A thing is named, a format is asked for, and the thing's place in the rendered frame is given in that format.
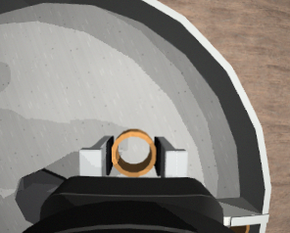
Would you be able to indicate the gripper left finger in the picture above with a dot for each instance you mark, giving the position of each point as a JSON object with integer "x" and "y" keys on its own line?
{"x": 97, "y": 160}

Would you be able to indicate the bronze bushing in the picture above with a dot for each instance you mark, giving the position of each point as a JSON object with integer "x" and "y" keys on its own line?
{"x": 133, "y": 169}
{"x": 240, "y": 228}

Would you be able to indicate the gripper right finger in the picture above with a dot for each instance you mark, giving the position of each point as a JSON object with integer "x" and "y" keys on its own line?
{"x": 170, "y": 162}

